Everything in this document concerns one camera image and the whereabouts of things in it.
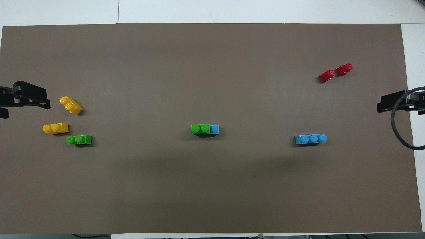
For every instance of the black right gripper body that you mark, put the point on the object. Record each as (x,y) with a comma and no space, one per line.
(416,103)

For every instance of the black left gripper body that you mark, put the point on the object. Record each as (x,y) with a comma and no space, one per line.
(6,98)

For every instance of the green two-stud toy brick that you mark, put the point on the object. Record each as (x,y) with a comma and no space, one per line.
(79,140)
(200,128)

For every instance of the blue three-stud toy brick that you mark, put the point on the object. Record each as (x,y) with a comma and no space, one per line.
(311,139)
(214,129)

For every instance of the yellow two-stud toy brick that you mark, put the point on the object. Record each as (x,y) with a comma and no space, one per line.
(56,128)
(70,105)

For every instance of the red one-stud toy brick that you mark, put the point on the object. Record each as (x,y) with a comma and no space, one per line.
(344,70)
(327,76)

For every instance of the brown table mat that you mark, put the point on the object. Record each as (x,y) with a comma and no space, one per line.
(212,66)

